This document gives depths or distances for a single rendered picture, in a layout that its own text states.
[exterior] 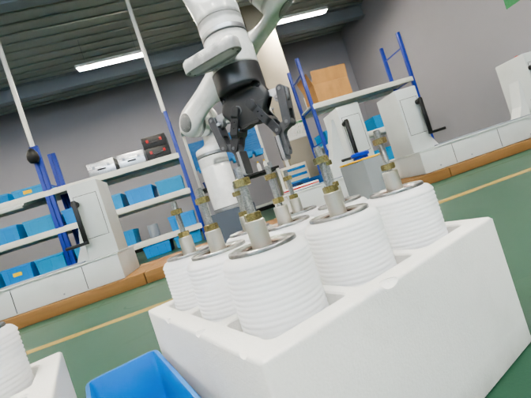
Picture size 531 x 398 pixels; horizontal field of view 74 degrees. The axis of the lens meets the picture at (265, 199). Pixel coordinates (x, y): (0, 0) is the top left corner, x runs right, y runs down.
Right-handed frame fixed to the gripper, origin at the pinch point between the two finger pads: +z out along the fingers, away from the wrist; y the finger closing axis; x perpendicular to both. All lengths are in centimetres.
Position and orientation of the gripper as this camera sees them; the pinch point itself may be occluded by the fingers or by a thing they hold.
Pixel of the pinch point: (264, 159)
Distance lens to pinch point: 54.2
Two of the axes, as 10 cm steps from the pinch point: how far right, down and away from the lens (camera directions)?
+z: 3.1, 9.5, 0.0
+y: -8.5, 2.8, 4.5
